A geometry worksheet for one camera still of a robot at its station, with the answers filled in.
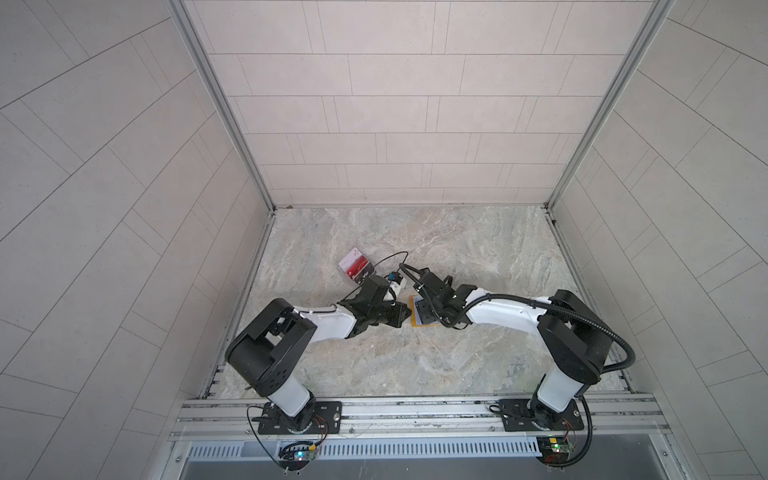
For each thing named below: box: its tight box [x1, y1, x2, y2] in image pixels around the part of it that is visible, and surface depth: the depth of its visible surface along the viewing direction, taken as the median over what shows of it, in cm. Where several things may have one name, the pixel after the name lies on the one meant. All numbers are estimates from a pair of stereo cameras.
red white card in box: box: [338, 247, 369, 279], surface depth 96 cm
